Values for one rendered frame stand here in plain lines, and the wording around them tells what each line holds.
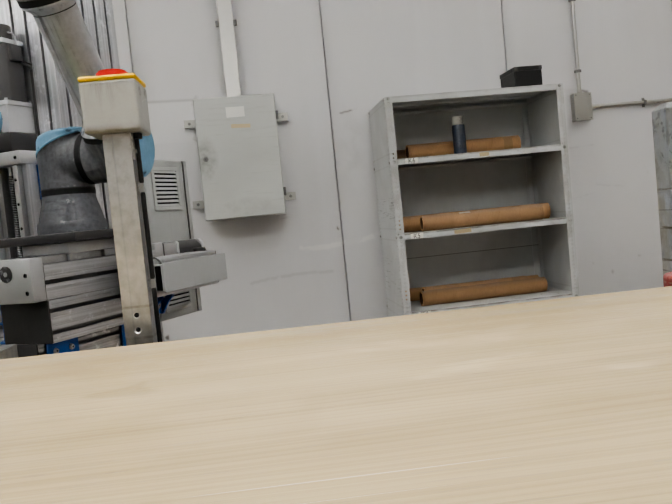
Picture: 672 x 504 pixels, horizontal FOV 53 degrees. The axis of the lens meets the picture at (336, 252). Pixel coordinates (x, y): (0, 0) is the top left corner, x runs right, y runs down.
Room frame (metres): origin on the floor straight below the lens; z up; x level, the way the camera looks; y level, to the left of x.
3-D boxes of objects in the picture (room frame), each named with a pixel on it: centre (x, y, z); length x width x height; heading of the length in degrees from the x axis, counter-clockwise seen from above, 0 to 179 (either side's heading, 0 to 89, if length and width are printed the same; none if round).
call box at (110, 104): (0.88, 0.26, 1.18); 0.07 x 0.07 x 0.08; 4
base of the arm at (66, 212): (1.55, 0.59, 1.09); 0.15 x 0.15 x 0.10
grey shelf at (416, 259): (3.50, -0.72, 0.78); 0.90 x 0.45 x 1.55; 97
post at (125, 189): (0.88, 0.26, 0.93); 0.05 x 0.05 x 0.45; 4
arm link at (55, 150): (1.55, 0.59, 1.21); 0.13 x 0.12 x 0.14; 78
